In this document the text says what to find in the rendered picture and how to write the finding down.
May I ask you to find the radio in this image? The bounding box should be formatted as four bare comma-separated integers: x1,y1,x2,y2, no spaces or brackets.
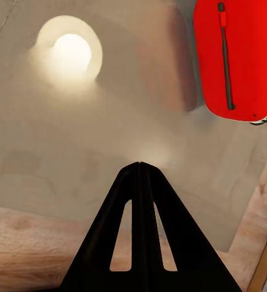
193,0,267,125

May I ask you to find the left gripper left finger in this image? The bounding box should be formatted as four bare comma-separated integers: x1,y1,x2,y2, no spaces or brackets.
57,162,151,292

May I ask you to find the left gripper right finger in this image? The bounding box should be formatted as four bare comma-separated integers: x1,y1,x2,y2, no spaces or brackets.
140,162,242,292

